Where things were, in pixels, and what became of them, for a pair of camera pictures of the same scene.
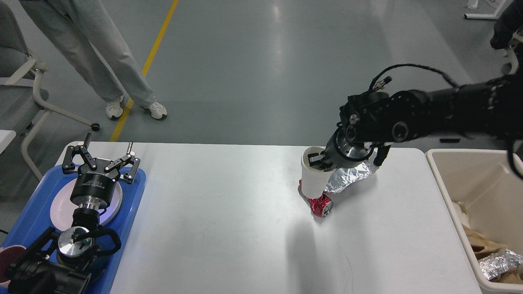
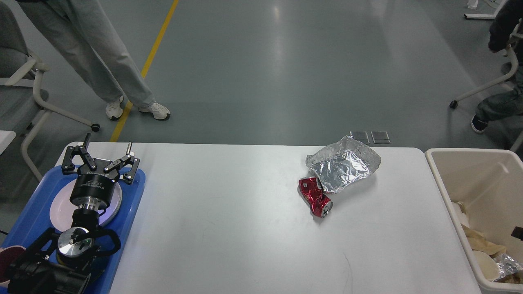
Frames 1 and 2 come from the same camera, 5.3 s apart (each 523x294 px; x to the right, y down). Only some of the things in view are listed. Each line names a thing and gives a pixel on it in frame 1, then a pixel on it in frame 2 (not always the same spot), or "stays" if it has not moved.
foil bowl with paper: x=499 y=263 -> x=511 y=270
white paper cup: x=315 y=182 -> x=486 y=267
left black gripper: x=93 y=189 stays
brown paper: x=480 y=245 stays
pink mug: x=7 y=255 stays
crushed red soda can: x=322 y=206 stays
